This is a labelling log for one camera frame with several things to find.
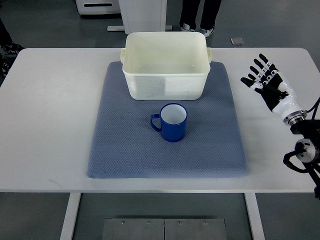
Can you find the person left edge sneakers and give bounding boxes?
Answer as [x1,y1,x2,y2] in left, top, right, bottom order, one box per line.
[0,20,25,77]

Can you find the standing person black trousers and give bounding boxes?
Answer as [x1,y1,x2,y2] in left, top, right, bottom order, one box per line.
[178,0,223,39]

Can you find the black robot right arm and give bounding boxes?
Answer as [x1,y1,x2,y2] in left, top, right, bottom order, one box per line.
[283,100,320,199]

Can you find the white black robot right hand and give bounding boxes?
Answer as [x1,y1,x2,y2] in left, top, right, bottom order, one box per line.
[240,53,307,126]

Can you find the white table right leg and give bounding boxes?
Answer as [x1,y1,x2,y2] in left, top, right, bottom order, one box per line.
[244,193,265,240]

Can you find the white cabinet pillar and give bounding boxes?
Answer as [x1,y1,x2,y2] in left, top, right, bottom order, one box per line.
[106,0,173,35]

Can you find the blue mug white inside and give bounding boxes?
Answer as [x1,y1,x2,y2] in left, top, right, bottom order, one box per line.
[150,103,188,143]

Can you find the white table leg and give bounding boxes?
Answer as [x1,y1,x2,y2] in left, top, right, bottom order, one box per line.
[244,193,265,240]
[60,192,81,240]

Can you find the small grey floor plate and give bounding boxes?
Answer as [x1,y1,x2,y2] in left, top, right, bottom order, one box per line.
[230,37,244,46]

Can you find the grey metal floor plate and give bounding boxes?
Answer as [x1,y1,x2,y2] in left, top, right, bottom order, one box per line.
[102,218,227,240]

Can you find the blue textured mat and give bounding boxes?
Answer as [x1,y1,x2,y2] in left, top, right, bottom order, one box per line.
[86,61,250,179]

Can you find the white appliance with slot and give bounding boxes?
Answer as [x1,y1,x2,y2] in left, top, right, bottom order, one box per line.
[75,0,121,15]

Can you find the white table left leg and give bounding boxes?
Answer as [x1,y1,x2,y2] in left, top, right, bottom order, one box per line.
[60,192,81,240]

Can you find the white plastic box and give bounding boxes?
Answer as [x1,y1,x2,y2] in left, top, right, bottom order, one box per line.
[120,31,212,101]

